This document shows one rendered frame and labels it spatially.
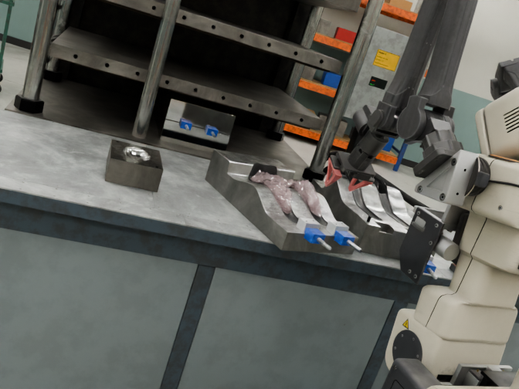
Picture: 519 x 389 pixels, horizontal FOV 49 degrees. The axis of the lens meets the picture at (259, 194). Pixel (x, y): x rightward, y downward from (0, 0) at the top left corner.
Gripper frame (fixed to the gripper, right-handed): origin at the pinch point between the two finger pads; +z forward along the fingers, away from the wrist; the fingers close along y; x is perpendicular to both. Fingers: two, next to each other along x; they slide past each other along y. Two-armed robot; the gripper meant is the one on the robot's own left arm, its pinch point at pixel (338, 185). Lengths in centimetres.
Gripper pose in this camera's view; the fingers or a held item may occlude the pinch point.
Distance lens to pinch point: 155.8
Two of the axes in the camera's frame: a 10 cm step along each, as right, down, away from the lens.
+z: -4.3, 6.4, 6.4
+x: 1.7, 7.5, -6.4
